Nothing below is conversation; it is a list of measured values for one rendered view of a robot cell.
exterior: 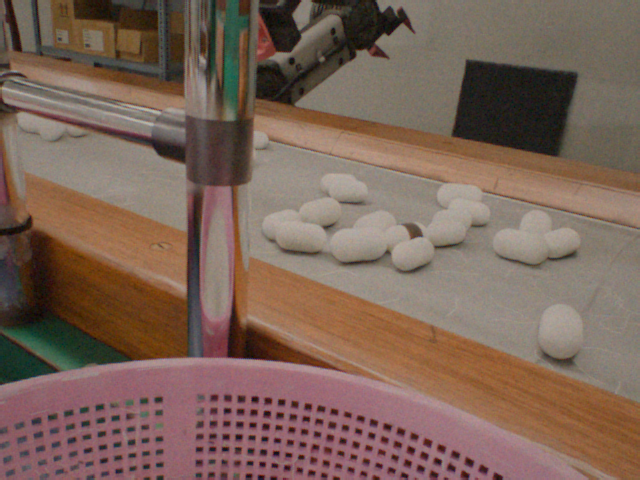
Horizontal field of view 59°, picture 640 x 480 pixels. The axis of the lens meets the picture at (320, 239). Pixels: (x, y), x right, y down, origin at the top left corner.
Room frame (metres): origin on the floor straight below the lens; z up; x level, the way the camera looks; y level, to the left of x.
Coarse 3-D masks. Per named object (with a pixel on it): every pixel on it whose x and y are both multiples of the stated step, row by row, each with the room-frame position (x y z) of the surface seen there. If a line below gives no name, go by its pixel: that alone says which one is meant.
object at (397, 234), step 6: (414, 222) 0.36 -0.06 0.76; (390, 228) 0.35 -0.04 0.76; (396, 228) 0.34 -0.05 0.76; (402, 228) 0.34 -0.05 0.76; (426, 228) 0.35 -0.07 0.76; (384, 234) 0.35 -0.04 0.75; (390, 234) 0.34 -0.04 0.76; (396, 234) 0.34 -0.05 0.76; (402, 234) 0.34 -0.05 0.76; (408, 234) 0.34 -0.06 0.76; (426, 234) 0.35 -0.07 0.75; (390, 240) 0.34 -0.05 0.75; (396, 240) 0.34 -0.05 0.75; (402, 240) 0.34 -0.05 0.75; (408, 240) 0.34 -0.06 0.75; (390, 246) 0.34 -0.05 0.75; (390, 252) 0.34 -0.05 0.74
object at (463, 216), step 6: (444, 210) 0.39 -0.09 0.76; (450, 210) 0.39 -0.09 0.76; (456, 210) 0.40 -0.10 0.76; (462, 210) 0.40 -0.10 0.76; (438, 216) 0.39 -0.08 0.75; (444, 216) 0.39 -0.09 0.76; (450, 216) 0.39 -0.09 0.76; (456, 216) 0.39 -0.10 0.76; (462, 216) 0.39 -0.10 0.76; (468, 216) 0.39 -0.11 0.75; (432, 222) 0.39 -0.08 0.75; (462, 222) 0.39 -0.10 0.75; (468, 222) 0.39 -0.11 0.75
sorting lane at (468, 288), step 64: (128, 192) 0.42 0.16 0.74; (256, 192) 0.45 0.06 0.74; (320, 192) 0.47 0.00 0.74; (384, 192) 0.49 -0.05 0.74; (256, 256) 0.32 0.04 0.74; (320, 256) 0.33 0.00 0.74; (384, 256) 0.34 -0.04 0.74; (448, 256) 0.35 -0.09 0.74; (576, 256) 0.37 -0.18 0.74; (448, 320) 0.26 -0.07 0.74; (512, 320) 0.27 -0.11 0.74
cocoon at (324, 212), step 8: (320, 200) 0.38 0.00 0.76; (328, 200) 0.39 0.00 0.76; (336, 200) 0.39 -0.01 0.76; (304, 208) 0.37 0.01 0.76; (312, 208) 0.37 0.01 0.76; (320, 208) 0.37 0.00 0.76; (328, 208) 0.38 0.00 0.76; (336, 208) 0.38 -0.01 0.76; (304, 216) 0.37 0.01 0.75; (312, 216) 0.37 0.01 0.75; (320, 216) 0.37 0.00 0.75; (328, 216) 0.38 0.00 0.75; (336, 216) 0.38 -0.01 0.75; (320, 224) 0.37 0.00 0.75; (328, 224) 0.38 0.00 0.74
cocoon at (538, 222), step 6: (534, 210) 0.40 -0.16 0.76; (540, 210) 0.40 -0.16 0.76; (528, 216) 0.39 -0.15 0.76; (534, 216) 0.39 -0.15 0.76; (540, 216) 0.39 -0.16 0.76; (546, 216) 0.39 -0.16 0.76; (522, 222) 0.39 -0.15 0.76; (528, 222) 0.38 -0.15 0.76; (534, 222) 0.38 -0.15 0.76; (540, 222) 0.38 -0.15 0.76; (546, 222) 0.38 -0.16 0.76; (522, 228) 0.38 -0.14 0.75; (528, 228) 0.38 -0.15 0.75; (534, 228) 0.38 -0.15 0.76; (540, 228) 0.38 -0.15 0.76; (546, 228) 0.38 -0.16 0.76; (540, 234) 0.38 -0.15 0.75
